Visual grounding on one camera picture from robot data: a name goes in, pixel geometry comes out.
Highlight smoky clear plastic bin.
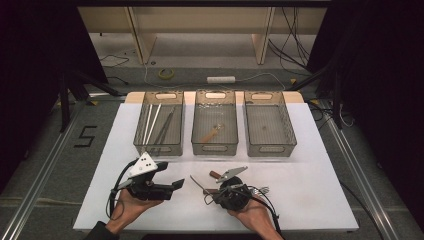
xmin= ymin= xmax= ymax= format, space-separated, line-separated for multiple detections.
xmin=133 ymin=90 xmax=185 ymax=158
xmin=190 ymin=89 xmax=240 ymax=156
xmin=243 ymin=90 xmax=298 ymax=158

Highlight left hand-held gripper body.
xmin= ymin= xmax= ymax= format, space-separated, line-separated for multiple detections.
xmin=116 ymin=151 xmax=175 ymax=202

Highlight clear spoon with beige handle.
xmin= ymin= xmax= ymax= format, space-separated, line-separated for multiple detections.
xmin=199 ymin=123 xmax=225 ymax=144

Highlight thin black floor cable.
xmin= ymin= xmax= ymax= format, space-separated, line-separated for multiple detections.
xmin=98 ymin=54 xmax=130 ymax=69

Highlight light wooden shelf unit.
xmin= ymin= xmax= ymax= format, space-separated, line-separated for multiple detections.
xmin=76 ymin=6 xmax=329 ymax=66

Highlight thick black floor cable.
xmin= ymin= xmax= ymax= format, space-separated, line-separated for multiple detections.
xmin=339 ymin=181 xmax=385 ymax=240

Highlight bundle of black cables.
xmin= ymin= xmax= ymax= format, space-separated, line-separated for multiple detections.
xmin=268 ymin=6 xmax=311 ymax=71

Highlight white power strip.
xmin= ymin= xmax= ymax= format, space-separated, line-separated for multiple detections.
xmin=206 ymin=75 xmax=237 ymax=85

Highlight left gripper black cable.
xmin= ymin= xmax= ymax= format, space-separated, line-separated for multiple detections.
xmin=105 ymin=159 xmax=139 ymax=221

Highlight yellow tape roll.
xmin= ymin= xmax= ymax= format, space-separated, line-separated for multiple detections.
xmin=158 ymin=68 xmax=175 ymax=80

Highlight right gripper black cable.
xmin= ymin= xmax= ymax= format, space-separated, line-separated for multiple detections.
xmin=248 ymin=185 xmax=283 ymax=236

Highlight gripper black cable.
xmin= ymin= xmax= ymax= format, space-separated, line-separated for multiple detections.
xmin=105 ymin=159 xmax=139 ymax=221
xmin=248 ymin=185 xmax=283 ymax=236

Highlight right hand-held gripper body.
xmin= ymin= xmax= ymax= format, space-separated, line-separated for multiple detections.
xmin=211 ymin=165 xmax=253 ymax=212

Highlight person's left hand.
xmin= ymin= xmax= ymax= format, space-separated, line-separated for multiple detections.
xmin=105 ymin=189 xmax=163 ymax=234

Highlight black metal stand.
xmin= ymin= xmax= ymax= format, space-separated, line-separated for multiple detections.
xmin=286 ymin=63 xmax=344 ymax=131
xmin=58 ymin=66 xmax=121 ymax=134

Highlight metal chopstick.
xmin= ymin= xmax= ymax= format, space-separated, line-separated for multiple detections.
xmin=156 ymin=106 xmax=176 ymax=148
xmin=153 ymin=111 xmax=173 ymax=156

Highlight white paper table cover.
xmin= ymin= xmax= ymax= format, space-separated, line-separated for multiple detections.
xmin=72 ymin=101 xmax=360 ymax=233

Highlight wooden handled fork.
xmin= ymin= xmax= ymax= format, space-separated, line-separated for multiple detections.
xmin=203 ymin=185 xmax=270 ymax=197

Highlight metal floor rail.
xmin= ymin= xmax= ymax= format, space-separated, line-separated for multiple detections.
xmin=319 ymin=99 xmax=401 ymax=240
xmin=0 ymin=99 xmax=88 ymax=240

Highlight white power cable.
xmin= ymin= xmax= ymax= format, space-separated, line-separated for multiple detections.
xmin=143 ymin=63 xmax=288 ymax=91

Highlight person's right hand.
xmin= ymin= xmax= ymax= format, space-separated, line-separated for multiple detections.
xmin=227 ymin=200 xmax=280 ymax=238

